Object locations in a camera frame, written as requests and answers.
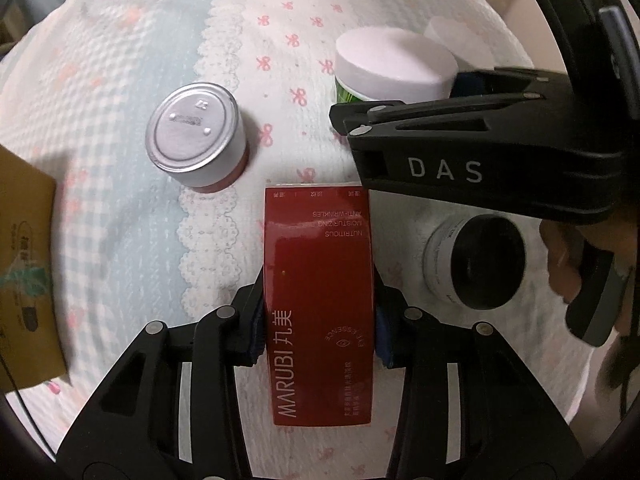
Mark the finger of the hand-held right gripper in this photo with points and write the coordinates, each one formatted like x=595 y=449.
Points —
x=420 y=115
x=467 y=85

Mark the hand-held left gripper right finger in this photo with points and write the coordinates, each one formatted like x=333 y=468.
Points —
x=384 y=332

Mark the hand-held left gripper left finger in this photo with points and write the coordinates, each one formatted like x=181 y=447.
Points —
x=254 y=327

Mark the green jar with white lid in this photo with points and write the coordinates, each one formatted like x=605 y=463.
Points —
x=395 y=67

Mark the red cosmetics box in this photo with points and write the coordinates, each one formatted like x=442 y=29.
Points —
x=320 y=280

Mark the person's right hand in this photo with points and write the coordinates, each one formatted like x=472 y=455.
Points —
x=562 y=255

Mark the white jar with black lid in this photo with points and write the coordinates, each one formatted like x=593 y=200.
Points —
x=480 y=262

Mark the pastel lace-trimmed bed cover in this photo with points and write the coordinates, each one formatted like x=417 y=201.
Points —
x=125 y=210

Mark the silver tin can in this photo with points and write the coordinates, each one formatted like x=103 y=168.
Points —
x=192 y=130

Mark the brown cardboard box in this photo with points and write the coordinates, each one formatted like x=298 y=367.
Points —
x=25 y=270

